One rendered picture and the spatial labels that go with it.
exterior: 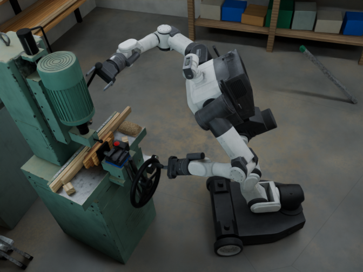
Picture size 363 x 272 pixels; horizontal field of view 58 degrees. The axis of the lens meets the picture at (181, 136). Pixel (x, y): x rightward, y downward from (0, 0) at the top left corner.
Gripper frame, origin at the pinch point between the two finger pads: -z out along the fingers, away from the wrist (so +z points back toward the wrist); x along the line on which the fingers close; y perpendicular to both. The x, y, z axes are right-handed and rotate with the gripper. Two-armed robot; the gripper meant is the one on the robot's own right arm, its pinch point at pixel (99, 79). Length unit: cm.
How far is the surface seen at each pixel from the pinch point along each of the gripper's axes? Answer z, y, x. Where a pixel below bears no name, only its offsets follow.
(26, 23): 123, 186, -133
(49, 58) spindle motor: -13.4, -6.8, -19.3
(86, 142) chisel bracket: -17.6, 26.7, 14.1
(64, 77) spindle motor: -18.9, -11.3, -8.1
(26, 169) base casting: -35, 69, -4
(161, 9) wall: 306, 195, -51
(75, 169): -29, 36, 19
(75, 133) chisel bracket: -16.8, 28.0, 6.7
